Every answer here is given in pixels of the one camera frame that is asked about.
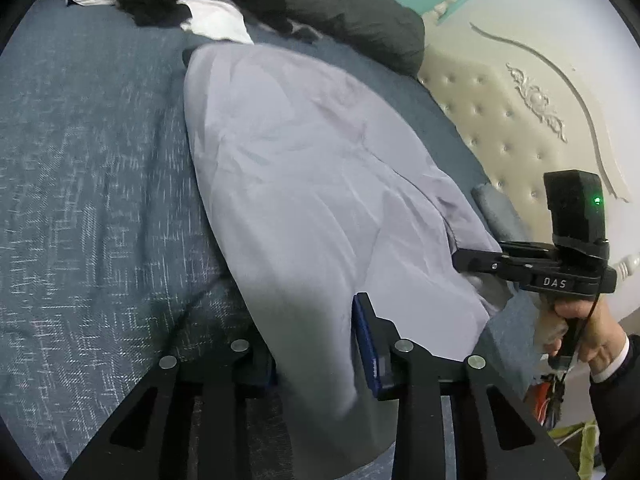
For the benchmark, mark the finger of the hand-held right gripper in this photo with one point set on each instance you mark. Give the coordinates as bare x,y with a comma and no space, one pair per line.
480,261

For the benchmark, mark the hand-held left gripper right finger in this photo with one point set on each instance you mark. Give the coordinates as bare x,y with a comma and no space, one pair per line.
365,345

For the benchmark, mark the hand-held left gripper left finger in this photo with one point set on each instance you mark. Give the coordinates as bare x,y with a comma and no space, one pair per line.
250,367

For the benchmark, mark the grey jacket with black trim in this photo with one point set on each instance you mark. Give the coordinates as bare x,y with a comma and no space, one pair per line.
310,185

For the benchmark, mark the person's right forearm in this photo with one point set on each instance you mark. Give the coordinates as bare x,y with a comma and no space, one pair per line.
620,410

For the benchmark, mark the person's right hand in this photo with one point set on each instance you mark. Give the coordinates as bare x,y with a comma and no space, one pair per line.
602,335

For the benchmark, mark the grey-blue cloth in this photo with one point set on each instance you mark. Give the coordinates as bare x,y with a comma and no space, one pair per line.
497,210

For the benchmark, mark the cream tufted headboard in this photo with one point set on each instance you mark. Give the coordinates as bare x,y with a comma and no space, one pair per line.
510,110

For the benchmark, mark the orange and black tool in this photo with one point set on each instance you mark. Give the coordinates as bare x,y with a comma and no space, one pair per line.
547,400

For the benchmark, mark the yellow-green bag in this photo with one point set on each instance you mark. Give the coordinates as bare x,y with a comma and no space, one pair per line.
575,450

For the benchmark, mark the blue woven bedspread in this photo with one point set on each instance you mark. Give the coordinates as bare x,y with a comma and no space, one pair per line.
90,185

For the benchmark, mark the dark grey pillow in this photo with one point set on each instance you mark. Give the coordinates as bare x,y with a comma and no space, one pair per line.
360,15

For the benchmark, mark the white garment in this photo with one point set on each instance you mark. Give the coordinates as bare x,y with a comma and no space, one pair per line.
215,22

